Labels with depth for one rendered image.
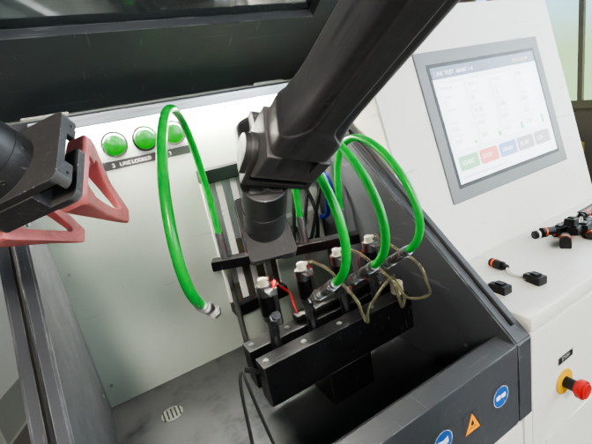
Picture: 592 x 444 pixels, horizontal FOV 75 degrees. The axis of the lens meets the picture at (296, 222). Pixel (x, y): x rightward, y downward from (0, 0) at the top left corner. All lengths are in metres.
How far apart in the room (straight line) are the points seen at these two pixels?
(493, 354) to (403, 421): 0.20
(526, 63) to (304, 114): 1.00
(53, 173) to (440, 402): 0.55
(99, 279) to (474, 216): 0.84
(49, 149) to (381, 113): 0.66
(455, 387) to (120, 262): 0.68
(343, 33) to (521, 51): 1.01
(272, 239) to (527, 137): 0.83
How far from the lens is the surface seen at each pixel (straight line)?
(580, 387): 0.91
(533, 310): 0.79
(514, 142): 1.15
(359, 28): 0.27
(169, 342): 0.99
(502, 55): 1.20
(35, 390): 0.59
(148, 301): 0.94
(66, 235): 0.40
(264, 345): 0.75
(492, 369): 0.72
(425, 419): 0.63
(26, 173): 0.33
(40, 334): 0.61
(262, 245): 0.52
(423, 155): 0.90
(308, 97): 0.32
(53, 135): 0.33
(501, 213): 1.07
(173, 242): 0.46
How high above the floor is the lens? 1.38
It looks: 16 degrees down
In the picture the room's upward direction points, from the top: 11 degrees counter-clockwise
